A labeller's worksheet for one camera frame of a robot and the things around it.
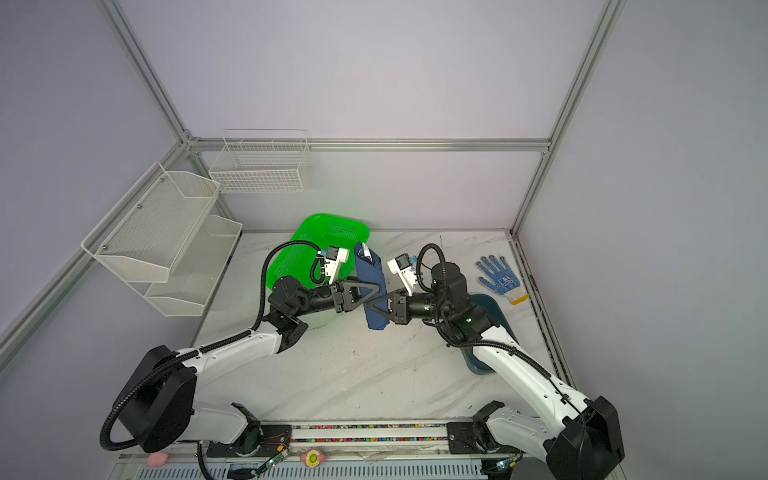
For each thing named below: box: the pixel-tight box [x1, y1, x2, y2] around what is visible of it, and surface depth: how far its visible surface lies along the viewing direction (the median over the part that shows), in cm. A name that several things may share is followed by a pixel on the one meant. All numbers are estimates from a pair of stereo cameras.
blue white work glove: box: [476, 255, 529, 305], surface depth 106 cm
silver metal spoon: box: [357, 242, 373, 263], surface depth 68 cm
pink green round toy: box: [300, 448, 326, 468], surface depth 69 cm
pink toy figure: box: [147, 452, 169, 467], surface depth 71 cm
